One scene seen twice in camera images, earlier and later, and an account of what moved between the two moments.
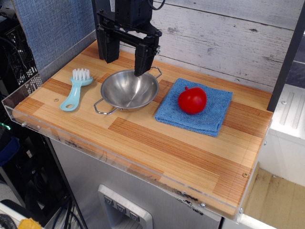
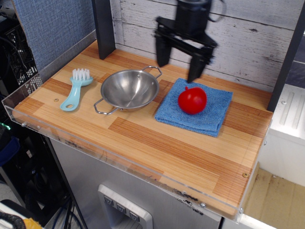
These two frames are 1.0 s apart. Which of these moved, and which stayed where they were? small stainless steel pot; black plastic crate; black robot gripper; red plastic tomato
Moved: black robot gripper
Stayed: black plastic crate; small stainless steel pot; red plastic tomato
